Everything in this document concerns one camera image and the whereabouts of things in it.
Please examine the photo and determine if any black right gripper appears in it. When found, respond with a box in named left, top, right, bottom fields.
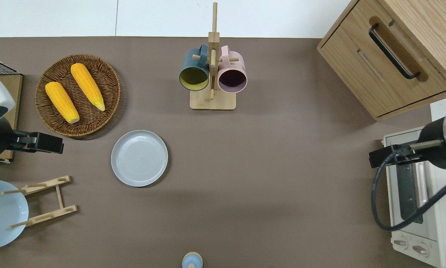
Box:
left=369, top=144, right=425, bottom=169

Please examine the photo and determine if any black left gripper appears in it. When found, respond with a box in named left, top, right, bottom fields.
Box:
left=10, top=131, right=64, bottom=154

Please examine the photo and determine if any gray round plate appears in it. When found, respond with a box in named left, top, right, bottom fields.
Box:
left=111, top=130, right=169, bottom=187

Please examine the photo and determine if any wooden plate rack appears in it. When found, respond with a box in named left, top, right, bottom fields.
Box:
left=1, top=176, right=78, bottom=229

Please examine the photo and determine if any yellow corn cob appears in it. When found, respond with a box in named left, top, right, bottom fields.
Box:
left=45, top=82, right=80, bottom=124
left=70, top=63, right=106, bottom=112

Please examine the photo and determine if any round wicker basket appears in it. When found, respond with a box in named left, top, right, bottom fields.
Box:
left=35, top=54, right=121, bottom=137

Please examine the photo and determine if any white toaster oven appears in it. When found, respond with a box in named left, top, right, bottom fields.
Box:
left=381, top=127, right=446, bottom=268

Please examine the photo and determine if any wooden drawer cabinet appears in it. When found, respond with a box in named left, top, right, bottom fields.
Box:
left=317, top=0, right=446, bottom=122

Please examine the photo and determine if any teal mug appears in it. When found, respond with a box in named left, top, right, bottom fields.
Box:
left=179, top=44, right=211, bottom=92

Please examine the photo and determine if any wooden mug tree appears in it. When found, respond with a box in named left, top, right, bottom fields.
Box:
left=190, top=2, right=240, bottom=111

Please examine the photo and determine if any pink mug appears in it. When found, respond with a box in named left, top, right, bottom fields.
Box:
left=218, top=45, right=248, bottom=93

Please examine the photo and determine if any light blue round object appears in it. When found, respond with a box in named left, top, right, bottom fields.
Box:
left=182, top=252, right=203, bottom=268

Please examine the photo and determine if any white toaster oven handle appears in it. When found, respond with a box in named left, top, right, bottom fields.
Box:
left=415, top=161, right=430, bottom=210

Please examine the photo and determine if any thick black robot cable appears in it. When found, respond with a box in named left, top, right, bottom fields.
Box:
left=371, top=147, right=446, bottom=232

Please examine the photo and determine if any black cabinet drawer handle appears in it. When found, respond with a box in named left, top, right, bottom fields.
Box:
left=369, top=23, right=421, bottom=80

